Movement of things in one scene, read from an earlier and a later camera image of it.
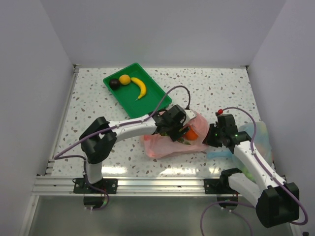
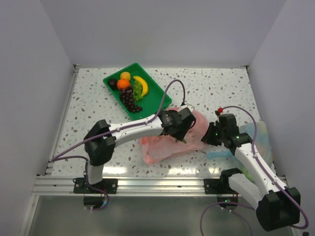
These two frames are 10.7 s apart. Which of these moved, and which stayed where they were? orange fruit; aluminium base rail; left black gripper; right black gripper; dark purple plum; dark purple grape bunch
Moved: dark purple grape bunch; orange fruit
Stayed: right black gripper; aluminium base rail; dark purple plum; left black gripper
